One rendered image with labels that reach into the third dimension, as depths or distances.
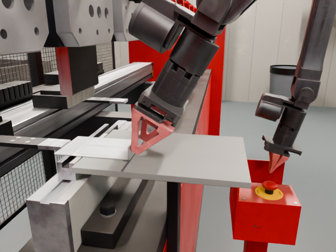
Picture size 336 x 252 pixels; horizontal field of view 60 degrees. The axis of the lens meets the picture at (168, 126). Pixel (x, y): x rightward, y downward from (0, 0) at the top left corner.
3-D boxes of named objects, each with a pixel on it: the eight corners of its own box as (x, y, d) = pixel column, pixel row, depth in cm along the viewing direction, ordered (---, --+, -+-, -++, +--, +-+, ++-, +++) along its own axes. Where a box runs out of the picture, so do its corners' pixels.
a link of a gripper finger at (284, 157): (252, 162, 90) (263, 135, 87) (275, 169, 90) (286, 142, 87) (255, 173, 84) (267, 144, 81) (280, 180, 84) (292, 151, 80)
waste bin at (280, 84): (297, 107, 474) (303, 65, 453) (305, 116, 424) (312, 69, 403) (263, 105, 484) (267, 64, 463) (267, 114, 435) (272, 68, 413)
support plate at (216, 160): (250, 189, 40) (251, 182, 39) (71, 173, 44) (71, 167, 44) (242, 141, 57) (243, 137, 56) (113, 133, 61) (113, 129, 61)
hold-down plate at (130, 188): (114, 250, 45) (113, 234, 44) (81, 245, 46) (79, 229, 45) (156, 165, 73) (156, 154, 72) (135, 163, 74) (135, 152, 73)
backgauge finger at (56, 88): (119, 112, 79) (118, 94, 78) (32, 107, 83) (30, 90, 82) (132, 101, 90) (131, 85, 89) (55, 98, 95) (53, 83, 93)
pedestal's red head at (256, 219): (295, 245, 76) (305, 184, 71) (233, 239, 78) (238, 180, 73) (279, 203, 95) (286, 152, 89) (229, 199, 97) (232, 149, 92)
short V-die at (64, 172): (76, 180, 46) (74, 163, 45) (58, 179, 47) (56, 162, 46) (118, 137, 65) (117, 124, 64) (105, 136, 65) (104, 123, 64)
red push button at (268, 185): (277, 199, 76) (279, 187, 75) (262, 198, 77) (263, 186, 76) (274, 191, 80) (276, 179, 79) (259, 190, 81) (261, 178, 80)
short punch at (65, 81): (74, 109, 45) (67, 45, 42) (62, 108, 45) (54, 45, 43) (99, 95, 55) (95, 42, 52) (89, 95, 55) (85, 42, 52)
